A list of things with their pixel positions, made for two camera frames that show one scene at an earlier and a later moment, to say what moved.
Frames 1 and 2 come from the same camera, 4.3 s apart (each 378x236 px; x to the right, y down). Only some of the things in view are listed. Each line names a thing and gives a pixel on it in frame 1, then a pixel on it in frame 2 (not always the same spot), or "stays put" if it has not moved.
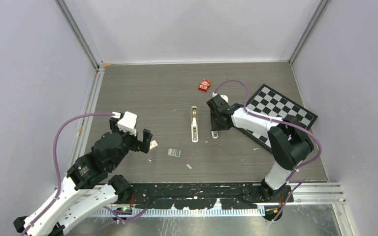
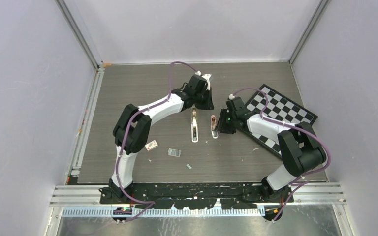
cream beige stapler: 194,127 stays put
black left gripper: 143,145 → 208,105
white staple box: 153,144 stays put
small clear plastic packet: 174,152 stays put
